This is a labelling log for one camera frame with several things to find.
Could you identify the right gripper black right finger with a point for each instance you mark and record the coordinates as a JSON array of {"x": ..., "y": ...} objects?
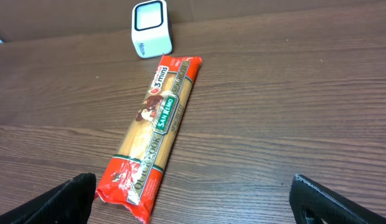
[{"x": 314, "y": 203}]

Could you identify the white barcode scanner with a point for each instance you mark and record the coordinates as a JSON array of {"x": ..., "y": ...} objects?
[{"x": 151, "y": 29}]

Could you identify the San Remo spaghetti packet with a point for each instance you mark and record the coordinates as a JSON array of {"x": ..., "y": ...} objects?
[{"x": 134, "y": 174}]

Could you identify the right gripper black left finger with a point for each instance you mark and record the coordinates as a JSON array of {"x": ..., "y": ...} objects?
[{"x": 68, "y": 203}]

